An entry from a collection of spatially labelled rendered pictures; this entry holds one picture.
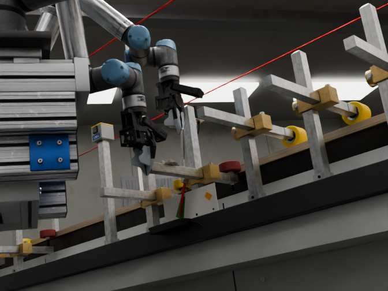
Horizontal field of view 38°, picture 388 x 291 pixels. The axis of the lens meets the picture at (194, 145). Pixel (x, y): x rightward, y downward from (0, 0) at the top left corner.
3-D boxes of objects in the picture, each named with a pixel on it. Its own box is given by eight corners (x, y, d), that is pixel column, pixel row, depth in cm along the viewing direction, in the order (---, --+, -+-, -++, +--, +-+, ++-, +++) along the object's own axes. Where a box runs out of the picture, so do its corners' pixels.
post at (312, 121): (329, 196, 162) (299, 48, 176) (319, 199, 164) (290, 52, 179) (336, 197, 165) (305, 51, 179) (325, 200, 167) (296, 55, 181)
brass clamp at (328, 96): (330, 100, 165) (327, 84, 166) (292, 115, 173) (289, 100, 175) (340, 103, 169) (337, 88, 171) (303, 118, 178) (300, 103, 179)
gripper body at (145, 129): (120, 149, 178) (115, 112, 180) (140, 150, 184) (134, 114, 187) (137, 143, 173) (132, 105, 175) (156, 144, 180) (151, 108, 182)
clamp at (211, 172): (211, 177, 194) (209, 163, 195) (183, 187, 202) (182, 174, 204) (222, 179, 198) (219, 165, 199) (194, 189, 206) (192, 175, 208)
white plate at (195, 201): (217, 211, 189) (213, 182, 192) (165, 227, 206) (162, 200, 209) (219, 211, 190) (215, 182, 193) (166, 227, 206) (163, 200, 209)
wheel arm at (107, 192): (105, 197, 194) (104, 185, 195) (99, 199, 196) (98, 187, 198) (192, 204, 225) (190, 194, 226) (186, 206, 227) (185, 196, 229)
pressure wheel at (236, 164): (234, 188, 203) (230, 157, 207) (218, 193, 208) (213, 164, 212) (248, 189, 209) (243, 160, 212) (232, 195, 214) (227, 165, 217)
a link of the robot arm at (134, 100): (133, 102, 188) (150, 95, 183) (135, 115, 187) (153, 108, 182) (116, 100, 182) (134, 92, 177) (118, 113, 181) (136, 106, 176)
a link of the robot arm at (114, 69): (90, 88, 170) (106, 95, 180) (125, 78, 167) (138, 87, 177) (87, 63, 171) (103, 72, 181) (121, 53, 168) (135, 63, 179)
